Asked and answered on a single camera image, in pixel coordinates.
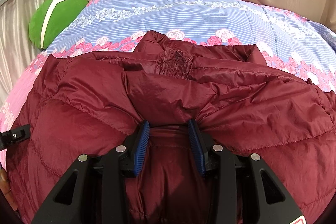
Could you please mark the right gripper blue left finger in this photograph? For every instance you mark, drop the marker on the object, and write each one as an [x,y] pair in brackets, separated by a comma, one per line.
[139,147]

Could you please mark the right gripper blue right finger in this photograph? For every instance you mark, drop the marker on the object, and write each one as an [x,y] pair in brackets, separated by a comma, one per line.
[198,146]

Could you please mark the maroon quilted down jacket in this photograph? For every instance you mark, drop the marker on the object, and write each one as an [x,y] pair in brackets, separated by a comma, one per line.
[89,104]

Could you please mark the person's left hand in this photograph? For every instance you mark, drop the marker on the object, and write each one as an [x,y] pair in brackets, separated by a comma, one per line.
[6,190]

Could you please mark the silver satin striped curtain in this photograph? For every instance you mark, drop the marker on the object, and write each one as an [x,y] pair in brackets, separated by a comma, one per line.
[16,49]

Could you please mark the pink blue floral bedspread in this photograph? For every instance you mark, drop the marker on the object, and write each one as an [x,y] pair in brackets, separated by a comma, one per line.
[288,41]

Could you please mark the green plush pillow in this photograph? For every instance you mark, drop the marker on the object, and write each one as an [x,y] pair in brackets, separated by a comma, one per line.
[51,18]

